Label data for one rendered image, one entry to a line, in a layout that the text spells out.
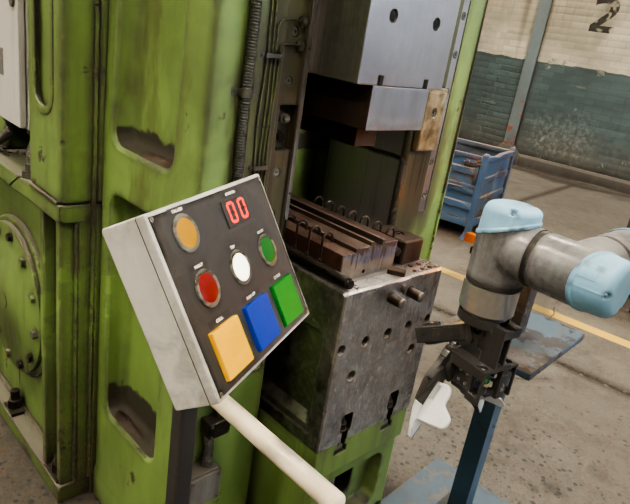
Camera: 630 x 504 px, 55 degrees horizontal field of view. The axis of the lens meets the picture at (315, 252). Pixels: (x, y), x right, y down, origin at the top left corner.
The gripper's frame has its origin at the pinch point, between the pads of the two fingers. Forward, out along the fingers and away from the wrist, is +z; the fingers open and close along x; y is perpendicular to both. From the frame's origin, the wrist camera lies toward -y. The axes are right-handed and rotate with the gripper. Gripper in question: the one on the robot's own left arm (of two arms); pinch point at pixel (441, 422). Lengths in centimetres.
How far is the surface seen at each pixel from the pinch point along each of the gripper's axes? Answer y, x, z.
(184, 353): -19.0, -34.2, -8.4
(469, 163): -268, 319, 32
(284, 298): -30.1, -10.9, -8.2
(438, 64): -55, 40, -49
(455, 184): -274, 316, 51
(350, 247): -54, 23, -5
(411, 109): -54, 33, -38
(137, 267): -26, -39, -19
